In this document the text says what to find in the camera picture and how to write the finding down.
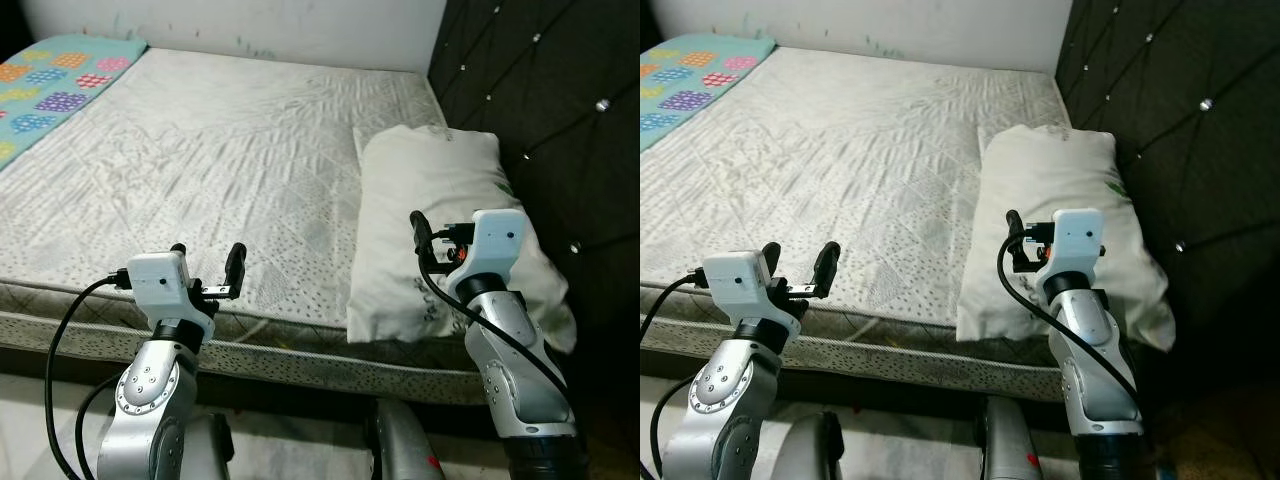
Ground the dark tufted studded headboard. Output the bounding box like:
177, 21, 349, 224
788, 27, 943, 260
1054, 0, 1280, 401
427, 0, 641, 401

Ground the grey quilted mattress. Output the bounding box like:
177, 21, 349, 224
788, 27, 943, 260
0, 46, 501, 406
640, 45, 1077, 403

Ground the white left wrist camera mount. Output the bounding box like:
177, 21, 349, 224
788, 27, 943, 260
125, 252, 193, 323
702, 250, 772, 321

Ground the grey robot right leg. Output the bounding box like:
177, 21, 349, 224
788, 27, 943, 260
364, 397, 447, 480
974, 395, 1047, 480

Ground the grey robot leg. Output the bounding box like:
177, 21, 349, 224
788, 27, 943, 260
788, 411, 847, 480
974, 395, 1047, 480
364, 397, 447, 480
180, 411, 237, 480

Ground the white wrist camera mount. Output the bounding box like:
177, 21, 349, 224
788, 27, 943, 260
125, 252, 193, 323
702, 250, 772, 321
460, 208, 528, 293
1048, 208, 1105, 287

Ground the white printed pillow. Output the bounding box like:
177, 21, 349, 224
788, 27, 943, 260
955, 124, 1177, 353
346, 124, 579, 354

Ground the grey robot left leg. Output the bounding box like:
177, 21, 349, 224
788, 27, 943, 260
180, 411, 237, 480
788, 411, 847, 480

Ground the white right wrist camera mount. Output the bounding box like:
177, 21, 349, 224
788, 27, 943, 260
460, 208, 528, 293
1048, 208, 1105, 287

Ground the teal blanket with colourful shapes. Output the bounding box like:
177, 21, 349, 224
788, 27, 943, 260
0, 34, 149, 171
640, 33, 779, 153

